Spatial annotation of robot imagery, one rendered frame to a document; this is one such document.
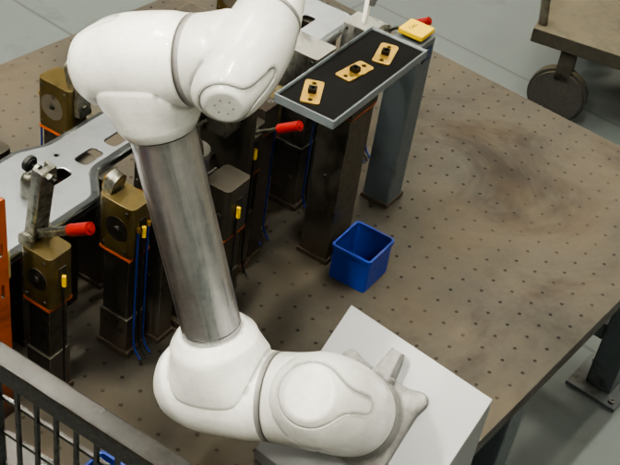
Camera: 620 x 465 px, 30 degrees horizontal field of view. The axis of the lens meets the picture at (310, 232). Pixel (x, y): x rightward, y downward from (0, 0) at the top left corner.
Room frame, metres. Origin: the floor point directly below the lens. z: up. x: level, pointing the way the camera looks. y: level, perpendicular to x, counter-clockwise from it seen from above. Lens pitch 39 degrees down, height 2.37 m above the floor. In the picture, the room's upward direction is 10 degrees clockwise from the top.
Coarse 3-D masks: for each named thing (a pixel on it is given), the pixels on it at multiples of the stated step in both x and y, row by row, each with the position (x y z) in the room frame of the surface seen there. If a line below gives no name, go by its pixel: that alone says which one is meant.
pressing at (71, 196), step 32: (320, 0) 2.60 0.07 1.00; (320, 32) 2.43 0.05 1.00; (96, 128) 1.90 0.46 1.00; (0, 160) 1.75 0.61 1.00; (64, 160) 1.78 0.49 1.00; (96, 160) 1.80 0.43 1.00; (0, 192) 1.65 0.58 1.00; (64, 192) 1.68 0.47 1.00; (96, 192) 1.69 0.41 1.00; (64, 224) 1.59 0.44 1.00
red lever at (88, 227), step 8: (72, 224) 1.44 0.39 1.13; (80, 224) 1.43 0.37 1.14; (88, 224) 1.43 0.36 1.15; (40, 232) 1.47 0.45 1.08; (48, 232) 1.46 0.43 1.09; (56, 232) 1.45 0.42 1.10; (64, 232) 1.44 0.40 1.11; (72, 232) 1.43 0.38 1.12; (80, 232) 1.42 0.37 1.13; (88, 232) 1.42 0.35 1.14
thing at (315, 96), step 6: (306, 84) 1.93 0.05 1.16; (312, 84) 1.94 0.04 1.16; (318, 84) 1.94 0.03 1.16; (324, 84) 1.95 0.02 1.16; (306, 90) 1.91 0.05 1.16; (312, 90) 1.90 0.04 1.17; (318, 90) 1.92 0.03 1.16; (306, 96) 1.89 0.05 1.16; (312, 96) 1.89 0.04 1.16; (318, 96) 1.90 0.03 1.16; (306, 102) 1.87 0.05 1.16; (312, 102) 1.87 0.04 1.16; (318, 102) 1.88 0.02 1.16
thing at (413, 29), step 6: (408, 24) 2.25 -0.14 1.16; (414, 24) 2.25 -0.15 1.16; (420, 24) 2.26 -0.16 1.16; (402, 30) 2.22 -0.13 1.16; (408, 30) 2.22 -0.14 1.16; (414, 30) 2.22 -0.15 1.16; (420, 30) 2.23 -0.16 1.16; (426, 30) 2.23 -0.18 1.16; (432, 30) 2.24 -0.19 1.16; (408, 36) 2.21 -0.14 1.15; (414, 36) 2.21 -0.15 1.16; (420, 36) 2.20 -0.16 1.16; (426, 36) 2.22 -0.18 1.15
